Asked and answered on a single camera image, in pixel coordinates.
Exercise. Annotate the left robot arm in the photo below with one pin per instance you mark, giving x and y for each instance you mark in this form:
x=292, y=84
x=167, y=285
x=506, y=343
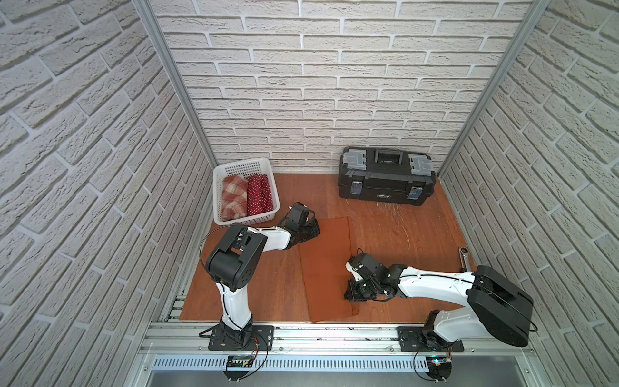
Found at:
x=233, y=263

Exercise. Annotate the aluminium mounting rail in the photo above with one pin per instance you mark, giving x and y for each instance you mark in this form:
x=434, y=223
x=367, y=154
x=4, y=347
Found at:
x=338, y=339

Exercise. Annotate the red plaid skirt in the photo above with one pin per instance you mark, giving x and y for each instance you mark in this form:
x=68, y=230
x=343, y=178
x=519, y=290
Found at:
x=234, y=198

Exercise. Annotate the white plastic basket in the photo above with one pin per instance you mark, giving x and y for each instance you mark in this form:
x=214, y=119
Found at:
x=245, y=169

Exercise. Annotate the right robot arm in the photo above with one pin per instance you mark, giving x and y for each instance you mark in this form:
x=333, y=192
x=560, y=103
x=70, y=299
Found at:
x=489, y=303

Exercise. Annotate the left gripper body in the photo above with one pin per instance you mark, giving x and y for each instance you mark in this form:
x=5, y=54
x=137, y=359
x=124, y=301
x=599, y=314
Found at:
x=309, y=227

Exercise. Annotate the black plastic toolbox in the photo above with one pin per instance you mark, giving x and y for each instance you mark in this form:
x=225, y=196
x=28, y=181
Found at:
x=386, y=175

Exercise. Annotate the red polka dot skirt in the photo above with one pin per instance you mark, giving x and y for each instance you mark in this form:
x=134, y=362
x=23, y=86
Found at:
x=259, y=195

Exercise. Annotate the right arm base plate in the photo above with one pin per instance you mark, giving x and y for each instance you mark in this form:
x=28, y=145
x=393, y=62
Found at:
x=413, y=339

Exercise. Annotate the orange skirt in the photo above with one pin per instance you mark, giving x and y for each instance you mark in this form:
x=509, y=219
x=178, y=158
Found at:
x=323, y=263

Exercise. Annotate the right controller board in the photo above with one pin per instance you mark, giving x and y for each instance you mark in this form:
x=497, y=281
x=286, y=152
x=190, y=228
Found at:
x=439, y=368

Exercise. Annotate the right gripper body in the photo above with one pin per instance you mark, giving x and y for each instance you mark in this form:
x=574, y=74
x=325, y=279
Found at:
x=360, y=290

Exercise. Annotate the left controller board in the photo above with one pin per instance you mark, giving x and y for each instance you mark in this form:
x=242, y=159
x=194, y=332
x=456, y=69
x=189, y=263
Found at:
x=238, y=367

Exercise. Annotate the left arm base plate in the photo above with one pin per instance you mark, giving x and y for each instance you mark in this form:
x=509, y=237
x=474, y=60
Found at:
x=224, y=338

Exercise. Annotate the controller board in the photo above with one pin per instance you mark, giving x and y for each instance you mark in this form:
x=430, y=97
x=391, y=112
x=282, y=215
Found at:
x=439, y=368
x=238, y=367

